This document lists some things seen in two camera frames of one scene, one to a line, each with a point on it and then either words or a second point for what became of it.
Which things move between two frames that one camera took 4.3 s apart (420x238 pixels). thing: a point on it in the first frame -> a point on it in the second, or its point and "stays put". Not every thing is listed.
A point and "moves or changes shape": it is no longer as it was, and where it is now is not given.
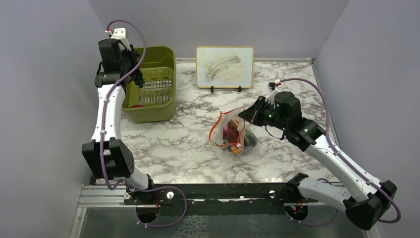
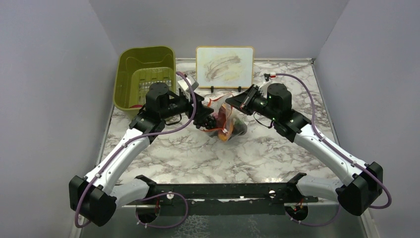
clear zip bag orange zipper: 232,133 moves or changes shape
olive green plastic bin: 155,101 stays put
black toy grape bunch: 137,77 -> 209,122
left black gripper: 131,54 -> 201,110
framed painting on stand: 222,67 stays put
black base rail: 219,199 stays put
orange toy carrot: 236,149 -> 223,137
